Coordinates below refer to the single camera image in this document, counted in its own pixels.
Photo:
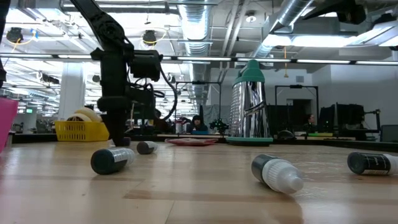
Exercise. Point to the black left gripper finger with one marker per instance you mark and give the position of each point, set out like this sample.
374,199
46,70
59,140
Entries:
116,129

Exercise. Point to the small black white-capped bottle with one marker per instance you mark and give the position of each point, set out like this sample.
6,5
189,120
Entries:
276,172
112,160
371,163
146,147

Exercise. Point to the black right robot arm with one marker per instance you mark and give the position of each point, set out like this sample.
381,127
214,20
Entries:
342,12

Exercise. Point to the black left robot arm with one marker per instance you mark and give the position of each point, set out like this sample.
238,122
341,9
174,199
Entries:
102,25

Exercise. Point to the yellow plastic basket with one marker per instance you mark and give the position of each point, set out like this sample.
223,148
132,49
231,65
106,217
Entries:
81,131

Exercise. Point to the red snack packet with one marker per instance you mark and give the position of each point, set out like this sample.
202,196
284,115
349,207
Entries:
191,142

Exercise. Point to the person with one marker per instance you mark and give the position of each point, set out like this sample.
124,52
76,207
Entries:
197,125
310,123

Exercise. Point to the red plastic bin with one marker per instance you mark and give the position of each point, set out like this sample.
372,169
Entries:
6,124

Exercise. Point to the teal metal box grater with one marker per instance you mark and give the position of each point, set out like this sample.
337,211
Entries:
248,105

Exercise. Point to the black distant monitors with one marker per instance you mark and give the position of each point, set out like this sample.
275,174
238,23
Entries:
342,118

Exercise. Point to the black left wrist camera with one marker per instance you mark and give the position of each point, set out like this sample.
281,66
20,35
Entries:
146,65

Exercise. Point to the black ceiling camera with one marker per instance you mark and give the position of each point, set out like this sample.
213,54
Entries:
149,37
14,34

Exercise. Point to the black distant gantry frame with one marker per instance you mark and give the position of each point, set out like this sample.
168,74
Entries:
295,86
199,82

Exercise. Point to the large silver spiral duct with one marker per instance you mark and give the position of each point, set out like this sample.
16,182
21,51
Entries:
196,31

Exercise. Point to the slim silver spiral duct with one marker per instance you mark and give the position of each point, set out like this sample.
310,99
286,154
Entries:
290,11

